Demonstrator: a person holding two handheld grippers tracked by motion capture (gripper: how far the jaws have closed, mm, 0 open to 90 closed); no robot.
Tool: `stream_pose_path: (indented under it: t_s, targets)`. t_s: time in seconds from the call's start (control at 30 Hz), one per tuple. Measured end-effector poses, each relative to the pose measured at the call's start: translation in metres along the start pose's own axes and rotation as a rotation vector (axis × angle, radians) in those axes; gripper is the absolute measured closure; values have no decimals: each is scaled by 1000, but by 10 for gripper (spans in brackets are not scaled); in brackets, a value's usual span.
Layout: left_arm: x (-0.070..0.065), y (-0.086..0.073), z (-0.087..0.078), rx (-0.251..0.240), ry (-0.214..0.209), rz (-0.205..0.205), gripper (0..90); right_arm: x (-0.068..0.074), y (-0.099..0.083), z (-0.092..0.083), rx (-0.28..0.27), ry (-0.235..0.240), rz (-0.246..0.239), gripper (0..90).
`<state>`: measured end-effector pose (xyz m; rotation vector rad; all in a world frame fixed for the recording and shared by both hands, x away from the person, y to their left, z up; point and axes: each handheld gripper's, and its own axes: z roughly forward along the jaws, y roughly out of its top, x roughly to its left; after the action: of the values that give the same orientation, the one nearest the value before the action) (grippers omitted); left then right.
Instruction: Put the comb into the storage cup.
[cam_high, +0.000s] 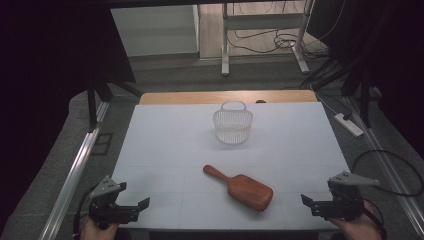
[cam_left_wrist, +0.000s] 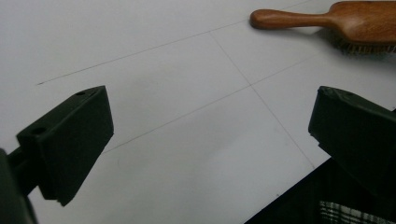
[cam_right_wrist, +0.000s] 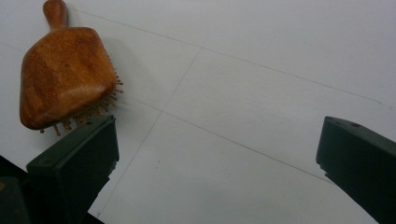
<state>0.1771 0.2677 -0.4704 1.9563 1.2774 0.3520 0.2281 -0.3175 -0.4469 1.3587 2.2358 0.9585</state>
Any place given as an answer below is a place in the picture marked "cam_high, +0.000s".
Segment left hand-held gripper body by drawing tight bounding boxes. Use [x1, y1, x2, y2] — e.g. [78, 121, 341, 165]
[88, 175, 139, 231]

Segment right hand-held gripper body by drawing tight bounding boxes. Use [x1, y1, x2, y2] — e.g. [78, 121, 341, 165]
[311, 170, 381, 222]

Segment brown wooden scoop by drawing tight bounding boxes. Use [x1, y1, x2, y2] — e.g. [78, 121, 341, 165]
[202, 164, 274, 213]

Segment white plastic mesh basket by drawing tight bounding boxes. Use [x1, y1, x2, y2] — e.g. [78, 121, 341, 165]
[213, 100, 254, 145]

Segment person's left hand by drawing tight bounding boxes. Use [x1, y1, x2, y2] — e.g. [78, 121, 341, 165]
[79, 216, 119, 240]

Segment person's right hand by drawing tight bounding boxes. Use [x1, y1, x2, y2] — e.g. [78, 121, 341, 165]
[328, 203, 384, 240]

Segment dark square floor plate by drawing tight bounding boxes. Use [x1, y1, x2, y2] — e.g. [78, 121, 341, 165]
[90, 132, 114, 156]

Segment white foam board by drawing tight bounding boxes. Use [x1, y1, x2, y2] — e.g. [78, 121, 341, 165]
[108, 101, 354, 232]

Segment white power strip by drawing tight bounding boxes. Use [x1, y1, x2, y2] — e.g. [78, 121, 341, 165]
[333, 112, 365, 138]

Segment black metal stand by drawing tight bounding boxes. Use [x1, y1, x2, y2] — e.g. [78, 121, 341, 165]
[86, 78, 143, 133]
[341, 64, 382, 129]

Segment light wooden table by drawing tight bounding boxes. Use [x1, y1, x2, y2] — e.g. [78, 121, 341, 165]
[139, 89, 318, 106]

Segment black curtain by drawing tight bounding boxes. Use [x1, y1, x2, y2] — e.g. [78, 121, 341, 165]
[0, 0, 137, 221]
[306, 0, 424, 158]

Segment grey cabinet panel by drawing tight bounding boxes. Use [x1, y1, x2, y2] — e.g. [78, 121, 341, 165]
[110, 4, 200, 58]

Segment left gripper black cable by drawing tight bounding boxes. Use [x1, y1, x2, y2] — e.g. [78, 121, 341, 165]
[72, 184, 98, 240]

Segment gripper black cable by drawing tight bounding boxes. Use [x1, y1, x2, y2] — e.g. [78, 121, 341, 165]
[362, 198, 388, 240]
[72, 184, 98, 240]

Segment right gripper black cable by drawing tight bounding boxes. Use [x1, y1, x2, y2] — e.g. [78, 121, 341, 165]
[362, 198, 388, 240]

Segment aluminium floor rail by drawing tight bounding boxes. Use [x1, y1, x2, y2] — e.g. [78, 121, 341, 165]
[343, 96, 424, 238]
[39, 101, 111, 240]

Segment black looped floor cable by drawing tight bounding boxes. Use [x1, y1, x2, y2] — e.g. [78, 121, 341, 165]
[351, 149, 424, 198]

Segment white power strip cable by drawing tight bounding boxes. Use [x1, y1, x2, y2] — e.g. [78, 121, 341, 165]
[310, 84, 342, 116]

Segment black cable bundle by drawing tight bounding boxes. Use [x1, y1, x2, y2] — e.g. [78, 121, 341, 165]
[299, 54, 368, 92]

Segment tangled black floor cables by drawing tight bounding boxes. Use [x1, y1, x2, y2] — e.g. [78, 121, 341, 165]
[227, 28, 329, 60]

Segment white metal desk frame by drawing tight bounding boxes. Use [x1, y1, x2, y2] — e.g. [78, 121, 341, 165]
[220, 0, 316, 77]

